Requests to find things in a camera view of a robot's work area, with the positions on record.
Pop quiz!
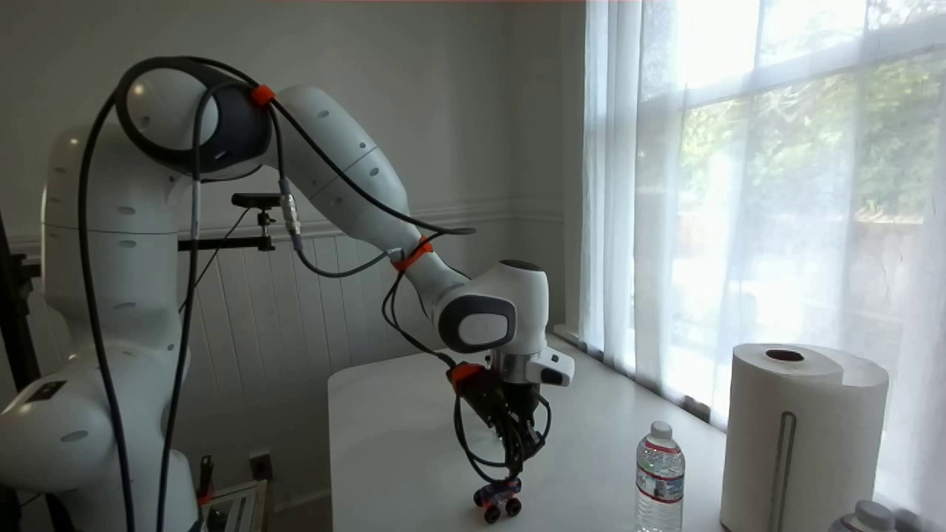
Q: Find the white paper towel roll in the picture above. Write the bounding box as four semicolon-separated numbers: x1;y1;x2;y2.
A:
719;339;894;532

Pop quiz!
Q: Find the purple monster truck toy car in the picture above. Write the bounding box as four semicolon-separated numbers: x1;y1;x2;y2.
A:
469;476;525;527

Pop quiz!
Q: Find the metal paper towel holder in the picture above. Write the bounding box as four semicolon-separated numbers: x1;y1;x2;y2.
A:
771;408;799;532

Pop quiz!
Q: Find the window with white frame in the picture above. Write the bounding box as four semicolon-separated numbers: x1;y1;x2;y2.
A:
639;0;946;408

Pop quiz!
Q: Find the clear plastic water bottle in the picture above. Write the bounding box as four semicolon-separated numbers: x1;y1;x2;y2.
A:
632;419;690;532

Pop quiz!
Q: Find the black tripod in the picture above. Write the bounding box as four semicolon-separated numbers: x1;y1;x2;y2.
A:
0;216;45;395

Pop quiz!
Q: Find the white sheer curtain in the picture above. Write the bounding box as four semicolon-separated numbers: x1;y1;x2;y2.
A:
576;0;946;515

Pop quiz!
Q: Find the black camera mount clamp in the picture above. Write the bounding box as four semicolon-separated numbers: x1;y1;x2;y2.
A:
174;190;288;258

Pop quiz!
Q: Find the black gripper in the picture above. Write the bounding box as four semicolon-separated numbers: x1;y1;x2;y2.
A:
468;379;552;484

